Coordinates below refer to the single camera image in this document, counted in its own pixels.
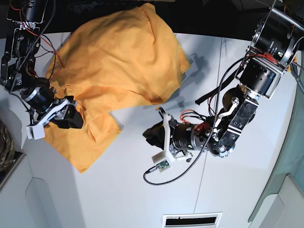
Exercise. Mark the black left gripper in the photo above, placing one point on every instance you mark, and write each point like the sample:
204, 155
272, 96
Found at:
178, 138

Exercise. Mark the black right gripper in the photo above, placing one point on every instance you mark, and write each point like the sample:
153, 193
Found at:
62, 111

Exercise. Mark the orange t-shirt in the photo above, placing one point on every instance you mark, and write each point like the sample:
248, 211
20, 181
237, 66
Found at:
125, 59

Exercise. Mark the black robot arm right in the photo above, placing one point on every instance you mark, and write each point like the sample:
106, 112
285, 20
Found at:
29, 20

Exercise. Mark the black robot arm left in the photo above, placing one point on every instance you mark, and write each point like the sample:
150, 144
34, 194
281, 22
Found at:
272, 50

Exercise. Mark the camouflage cloth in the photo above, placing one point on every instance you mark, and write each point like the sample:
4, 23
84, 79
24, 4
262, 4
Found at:
7, 148

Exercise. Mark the white vent grille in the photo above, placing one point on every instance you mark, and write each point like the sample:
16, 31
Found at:
201, 220

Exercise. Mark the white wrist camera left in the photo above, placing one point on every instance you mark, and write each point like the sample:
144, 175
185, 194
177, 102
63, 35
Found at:
161, 162

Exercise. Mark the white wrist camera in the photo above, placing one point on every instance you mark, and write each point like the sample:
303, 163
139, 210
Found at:
35, 132
161, 162

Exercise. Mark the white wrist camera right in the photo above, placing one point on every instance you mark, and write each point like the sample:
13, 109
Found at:
35, 132

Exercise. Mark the orange handled scissors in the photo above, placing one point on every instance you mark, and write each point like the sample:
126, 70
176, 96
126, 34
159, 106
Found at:
294, 66

